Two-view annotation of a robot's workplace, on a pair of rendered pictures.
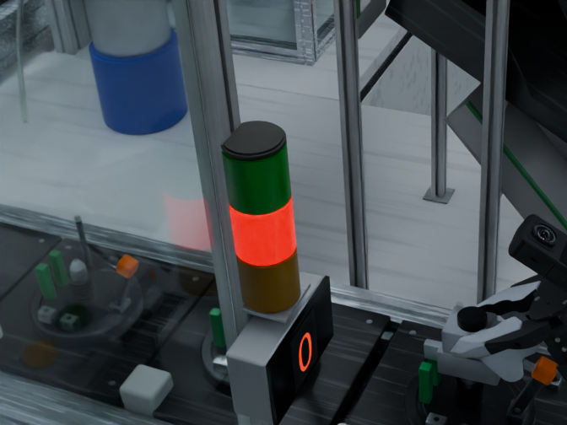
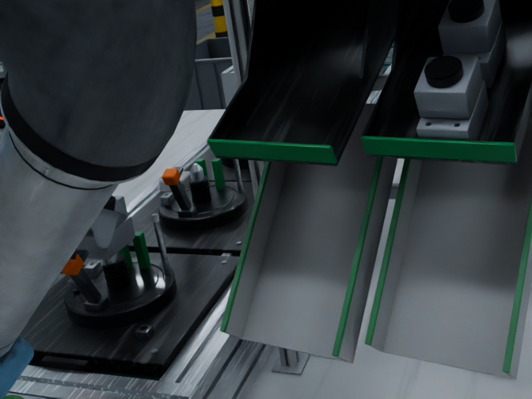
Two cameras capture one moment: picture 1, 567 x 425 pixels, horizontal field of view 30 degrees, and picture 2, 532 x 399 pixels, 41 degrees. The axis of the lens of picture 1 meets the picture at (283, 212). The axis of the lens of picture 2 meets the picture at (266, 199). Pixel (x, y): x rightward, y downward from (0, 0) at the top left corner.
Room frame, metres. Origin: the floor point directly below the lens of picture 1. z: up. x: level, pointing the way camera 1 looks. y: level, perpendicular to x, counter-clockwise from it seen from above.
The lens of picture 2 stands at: (0.91, -1.00, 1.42)
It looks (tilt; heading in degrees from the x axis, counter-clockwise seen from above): 23 degrees down; 85
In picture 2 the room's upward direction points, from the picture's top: 9 degrees counter-clockwise
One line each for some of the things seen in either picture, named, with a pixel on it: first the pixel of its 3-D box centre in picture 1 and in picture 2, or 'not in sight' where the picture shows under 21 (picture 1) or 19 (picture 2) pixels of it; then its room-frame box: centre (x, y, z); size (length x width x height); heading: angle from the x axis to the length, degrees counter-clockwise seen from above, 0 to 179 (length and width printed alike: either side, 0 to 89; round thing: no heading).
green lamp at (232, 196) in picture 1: (256, 170); not in sight; (0.68, 0.02, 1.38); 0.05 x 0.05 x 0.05
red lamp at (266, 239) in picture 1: (262, 223); not in sight; (0.68, 0.02, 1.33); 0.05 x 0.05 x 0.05
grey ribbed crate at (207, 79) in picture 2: not in sight; (256, 73); (1.23, 1.92, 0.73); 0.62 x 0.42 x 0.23; 151
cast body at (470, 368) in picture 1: (462, 338); (106, 218); (0.79, -0.17, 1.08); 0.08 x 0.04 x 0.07; 61
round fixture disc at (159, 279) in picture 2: (469, 407); (120, 290); (0.79, -0.18, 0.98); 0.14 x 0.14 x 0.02
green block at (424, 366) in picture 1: (425, 383); (123, 249); (0.80, -0.13, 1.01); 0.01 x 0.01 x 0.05; 61
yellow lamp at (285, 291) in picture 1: (268, 271); not in sight; (0.68, 0.02, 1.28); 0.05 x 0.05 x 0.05
